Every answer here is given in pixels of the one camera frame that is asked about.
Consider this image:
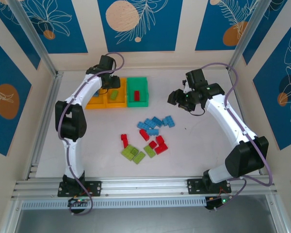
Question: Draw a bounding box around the green plastic bin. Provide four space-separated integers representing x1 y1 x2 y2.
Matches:
126 77 150 108

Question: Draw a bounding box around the controller board with leds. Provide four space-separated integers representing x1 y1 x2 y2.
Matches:
67 197 93 209
204 196 230 211

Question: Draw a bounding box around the grey metal panel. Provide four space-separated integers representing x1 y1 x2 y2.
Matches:
14 208 277 233

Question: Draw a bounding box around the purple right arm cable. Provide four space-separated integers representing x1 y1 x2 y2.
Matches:
200 62 275 212

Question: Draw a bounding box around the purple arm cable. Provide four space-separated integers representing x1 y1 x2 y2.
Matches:
200 62 275 212
57 52 126 216

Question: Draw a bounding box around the thin black left gripper cable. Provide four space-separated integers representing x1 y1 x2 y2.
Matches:
97 87 110 98

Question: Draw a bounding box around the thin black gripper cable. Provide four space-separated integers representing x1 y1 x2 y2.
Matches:
97 87 110 98
188 105 206 117

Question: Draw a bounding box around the thin black right gripper cable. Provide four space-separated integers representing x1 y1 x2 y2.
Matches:
188 105 206 117

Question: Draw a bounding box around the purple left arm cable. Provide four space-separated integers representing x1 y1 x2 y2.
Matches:
57 52 126 216

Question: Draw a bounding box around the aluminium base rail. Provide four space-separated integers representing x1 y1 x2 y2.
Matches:
11 174 278 200

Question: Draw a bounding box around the grey slotted cable duct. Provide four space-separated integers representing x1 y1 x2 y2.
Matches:
20 197 208 210

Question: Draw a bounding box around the short aluminium frame post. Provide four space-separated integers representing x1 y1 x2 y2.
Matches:
265 194 291 233
1 198 24 233

